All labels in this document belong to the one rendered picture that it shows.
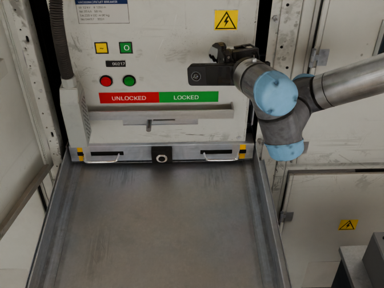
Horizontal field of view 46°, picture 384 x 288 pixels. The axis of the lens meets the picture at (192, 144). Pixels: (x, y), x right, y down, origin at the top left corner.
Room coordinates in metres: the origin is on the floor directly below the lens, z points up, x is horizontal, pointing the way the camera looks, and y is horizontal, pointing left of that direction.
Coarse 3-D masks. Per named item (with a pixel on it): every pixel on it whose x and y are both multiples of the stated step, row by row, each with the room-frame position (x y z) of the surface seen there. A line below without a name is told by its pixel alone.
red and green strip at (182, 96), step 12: (108, 96) 1.00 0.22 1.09; (120, 96) 1.00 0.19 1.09; (132, 96) 1.00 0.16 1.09; (144, 96) 1.00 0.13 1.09; (156, 96) 1.00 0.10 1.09; (168, 96) 1.01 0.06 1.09; (180, 96) 1.01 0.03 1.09; (192, 96) 1.01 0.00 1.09; (204, 96) 1.01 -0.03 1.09; (216, 96) 1.01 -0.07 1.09
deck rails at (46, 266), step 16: (64, 160) 0.94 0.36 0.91; (256, 160) 0.97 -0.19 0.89; (64, 176) 0.91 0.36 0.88; (256, 176) 0.94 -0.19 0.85; (64, 192) 0.88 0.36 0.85; (256, 192) 0.88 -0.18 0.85; (64, 208) 0.82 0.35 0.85; (256, 208) 0.82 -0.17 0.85; (48, 224) 0.72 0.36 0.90; (64, 224) 0.76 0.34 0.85; (256, 224) 0.76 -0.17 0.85; (272, 224) 0.71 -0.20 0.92; (48, 240) 0.69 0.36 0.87; (64, 240) 0.71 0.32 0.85; (256, 240) 0.71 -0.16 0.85; (272, 240) 0.68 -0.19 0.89; (48, 256) 0.66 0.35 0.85; (272, 256) 0.66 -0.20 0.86; (32, 272) 0.57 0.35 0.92; (48, 272) 0.62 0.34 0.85; (272, 272) 0.62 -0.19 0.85
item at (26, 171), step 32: (0, 0) 1.00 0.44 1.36; (0, 32) 0.98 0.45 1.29; (0, 64) 0.92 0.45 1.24; (0, 96) 0.92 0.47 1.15; (32, 96) 0.99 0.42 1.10; (0, 128) 0.88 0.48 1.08; (32, 128) 0.99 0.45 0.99; (0, 160) 0.84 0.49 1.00; (32, 160) 0.96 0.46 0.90; (0, 192) 0.81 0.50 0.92; (32, 192) 0.88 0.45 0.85; (0, 224) 0.77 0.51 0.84
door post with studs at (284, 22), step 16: (288, 0) 1.02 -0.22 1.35; (272, 16) 1.02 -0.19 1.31; (288, 16) 1.02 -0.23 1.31; (272, 32) 1.02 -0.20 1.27; (288, 32) 1.02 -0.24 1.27; (272, 48) 1.02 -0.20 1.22; (288, 48) 1.02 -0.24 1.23; (272, 64) 1.02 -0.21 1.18; (288, 64) 1.02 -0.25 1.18; (272, 160) 1.02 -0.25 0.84; (272, 176) 1.02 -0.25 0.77
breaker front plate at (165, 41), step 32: (64, 0) 1.00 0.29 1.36; (128, 0) 1.00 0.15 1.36; (160, 0) 1.01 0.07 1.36; (192, 0) 1.01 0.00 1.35; (224, 0) 1.01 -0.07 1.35; (256, 0) 1.01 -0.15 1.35; (96, 32) 1.00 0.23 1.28; (128, 32) 1.00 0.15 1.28; (160, 32) 1.01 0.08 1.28; (192, 32) 1.01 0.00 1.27; (224, 32) 1.01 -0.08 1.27; (96, 64) 1.00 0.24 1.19; (128, 64) 1.00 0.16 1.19; (160, 64) 1.01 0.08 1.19; (96, 96) 1.00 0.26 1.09; (224, 96) 1.01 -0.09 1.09; (96, 128) 1.00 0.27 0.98; (128, 128) 1.00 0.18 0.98; (160, 128) 1.01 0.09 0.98; (192, 128) 1.01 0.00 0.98; (224, 128) 1.01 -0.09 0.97
